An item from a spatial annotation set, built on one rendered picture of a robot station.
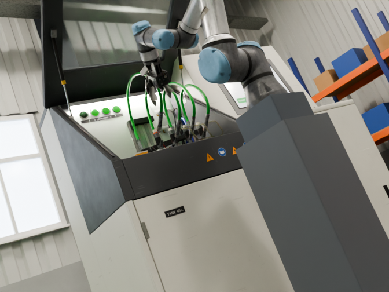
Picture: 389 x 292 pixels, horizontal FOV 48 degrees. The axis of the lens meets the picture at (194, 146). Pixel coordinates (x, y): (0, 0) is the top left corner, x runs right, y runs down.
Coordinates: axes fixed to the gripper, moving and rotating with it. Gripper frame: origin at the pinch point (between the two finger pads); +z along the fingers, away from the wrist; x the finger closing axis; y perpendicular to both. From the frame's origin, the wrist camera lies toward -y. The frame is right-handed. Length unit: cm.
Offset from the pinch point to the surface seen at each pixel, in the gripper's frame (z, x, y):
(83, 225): 47, -53, -15
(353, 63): 230, 443, -266
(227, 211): 34, -8, 46
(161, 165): 10.7, -21.2, 29.5
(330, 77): 257, 431, -304
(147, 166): 8.0, -26.5, 28.7
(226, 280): 48, -24, 62
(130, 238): 26, -45, 38
